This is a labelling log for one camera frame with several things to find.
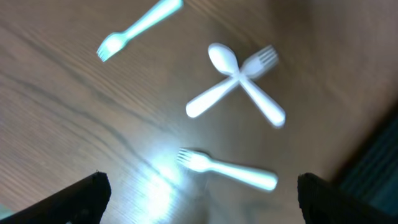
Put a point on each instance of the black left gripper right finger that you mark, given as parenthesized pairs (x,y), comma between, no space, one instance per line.
(322,203)

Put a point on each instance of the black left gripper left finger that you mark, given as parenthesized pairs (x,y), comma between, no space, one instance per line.
(82,202)

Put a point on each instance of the white plastic fork lower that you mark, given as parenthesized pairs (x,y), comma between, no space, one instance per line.
(201,162)

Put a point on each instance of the white plastic fork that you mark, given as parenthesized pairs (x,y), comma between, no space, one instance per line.
(201,162)
(116,41)

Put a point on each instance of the dark green plastic basket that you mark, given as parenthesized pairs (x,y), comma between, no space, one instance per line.
(370,175)

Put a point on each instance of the white plastic fork crossed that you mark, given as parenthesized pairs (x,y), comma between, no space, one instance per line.
(225,61)

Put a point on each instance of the white plastic fork far left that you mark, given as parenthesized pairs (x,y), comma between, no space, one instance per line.
(116,41)

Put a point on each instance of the white plastic spoon crossed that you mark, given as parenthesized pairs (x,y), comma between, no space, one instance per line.
(270,109)

